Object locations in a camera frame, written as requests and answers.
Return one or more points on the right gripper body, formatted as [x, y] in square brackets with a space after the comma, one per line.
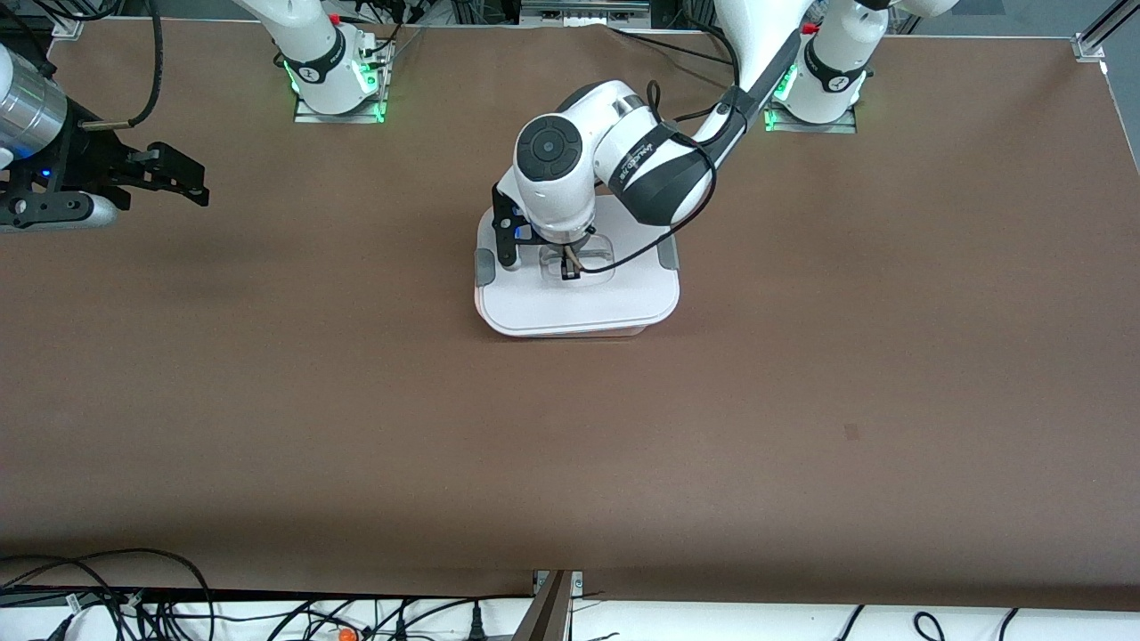
[96, 162]

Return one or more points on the white box lid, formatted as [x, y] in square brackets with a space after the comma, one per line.
[579, 307]

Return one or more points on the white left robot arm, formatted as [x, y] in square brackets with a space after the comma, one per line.
[677, 169]

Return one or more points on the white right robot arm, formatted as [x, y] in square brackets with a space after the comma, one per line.
[312, 44]

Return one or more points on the pink plastic box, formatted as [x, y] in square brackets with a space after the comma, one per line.
[588, 336]

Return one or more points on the black power plug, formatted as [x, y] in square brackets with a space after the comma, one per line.
[476, 628]

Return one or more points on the aluminium corner bracket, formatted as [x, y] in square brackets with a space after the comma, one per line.
[1091, 46]
[69, 25]

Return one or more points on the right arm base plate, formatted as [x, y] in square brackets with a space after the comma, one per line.
[356, 116]

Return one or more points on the grey metal frame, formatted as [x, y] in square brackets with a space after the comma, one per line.
[583, 11]

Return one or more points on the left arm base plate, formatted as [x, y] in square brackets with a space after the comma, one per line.
[802, 127]

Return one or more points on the small metal bracket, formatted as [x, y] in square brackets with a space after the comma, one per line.
[577, 580]

